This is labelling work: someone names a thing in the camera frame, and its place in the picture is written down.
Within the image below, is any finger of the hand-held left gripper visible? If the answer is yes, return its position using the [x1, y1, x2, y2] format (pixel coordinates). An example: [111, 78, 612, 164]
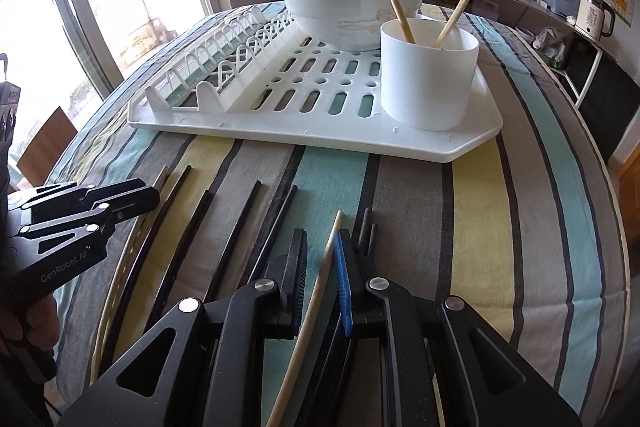
[20, 186, 161, 242]
[7, 178, 147, 211]

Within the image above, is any white cylindrical cup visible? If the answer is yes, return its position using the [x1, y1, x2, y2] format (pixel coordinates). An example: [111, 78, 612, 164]
[380, 18, 481, 131]

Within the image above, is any striped tablecloth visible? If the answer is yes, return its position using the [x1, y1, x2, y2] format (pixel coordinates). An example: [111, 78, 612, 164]
[47, 0, 631, 427]

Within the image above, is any person's left hand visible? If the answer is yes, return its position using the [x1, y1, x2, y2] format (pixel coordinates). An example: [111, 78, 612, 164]
[0, 294, 60, 358]

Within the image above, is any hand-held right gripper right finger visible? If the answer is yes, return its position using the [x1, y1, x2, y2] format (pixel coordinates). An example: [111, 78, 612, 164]
[334, 228, 583, 427]

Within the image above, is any white electric kettle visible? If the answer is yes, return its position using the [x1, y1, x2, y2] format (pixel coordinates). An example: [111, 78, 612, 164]
[574, 0, 616, 42]

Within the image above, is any large white patterned bowl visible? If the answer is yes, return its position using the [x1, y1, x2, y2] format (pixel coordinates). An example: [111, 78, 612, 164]
[282, 0, 424, 50]

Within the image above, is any plastic bags bundle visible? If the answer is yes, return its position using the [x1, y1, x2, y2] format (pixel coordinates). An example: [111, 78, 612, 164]
[532, 27, 571, 70]

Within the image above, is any sliding glass door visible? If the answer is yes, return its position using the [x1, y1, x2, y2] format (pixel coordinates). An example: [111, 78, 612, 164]
[0, 0, 231, 188]

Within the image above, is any white plastic dish rack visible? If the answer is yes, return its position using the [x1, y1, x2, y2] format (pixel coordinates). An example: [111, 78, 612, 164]
[127, 4, 503, 164]

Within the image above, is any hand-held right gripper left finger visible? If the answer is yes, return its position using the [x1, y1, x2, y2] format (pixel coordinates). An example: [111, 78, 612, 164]
[57, 228, 308, 427]

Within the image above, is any brown wooden chair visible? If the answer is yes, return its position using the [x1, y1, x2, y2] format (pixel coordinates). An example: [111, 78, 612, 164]
[17, 106, 78, 188]

